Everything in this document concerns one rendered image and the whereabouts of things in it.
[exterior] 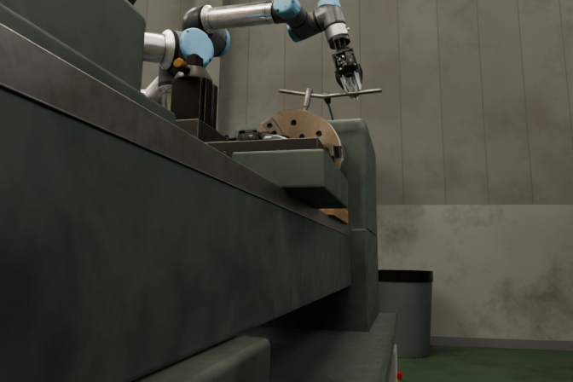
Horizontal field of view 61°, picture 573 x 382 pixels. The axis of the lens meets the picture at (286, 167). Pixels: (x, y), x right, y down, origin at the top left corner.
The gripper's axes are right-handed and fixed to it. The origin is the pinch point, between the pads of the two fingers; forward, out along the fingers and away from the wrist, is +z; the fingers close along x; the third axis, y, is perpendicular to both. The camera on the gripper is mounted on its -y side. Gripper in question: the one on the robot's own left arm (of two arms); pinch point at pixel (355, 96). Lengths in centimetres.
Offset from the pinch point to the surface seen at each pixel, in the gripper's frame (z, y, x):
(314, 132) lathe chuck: 9.8, 7.3, -15.4
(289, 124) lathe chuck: 4.6, 7.3, -22.4
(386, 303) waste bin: 85, -267, -24
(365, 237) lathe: 44.5, -7.7, -9.5
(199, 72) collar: 9, 68, -28
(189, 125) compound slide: 21, 73, -31
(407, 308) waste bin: 92, -264, -9
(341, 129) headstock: 6.7, -8.3, -7.7
